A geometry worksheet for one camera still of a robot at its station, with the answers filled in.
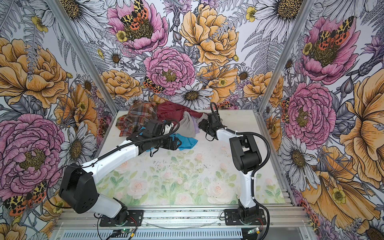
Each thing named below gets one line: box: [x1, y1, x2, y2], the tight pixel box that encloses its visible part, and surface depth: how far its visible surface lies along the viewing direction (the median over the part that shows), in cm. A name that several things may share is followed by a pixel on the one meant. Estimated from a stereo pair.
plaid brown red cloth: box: [115, 100, 159, 137], surface depth 107 cm
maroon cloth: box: [156, 101, 204, 127], surface depth 108 cm
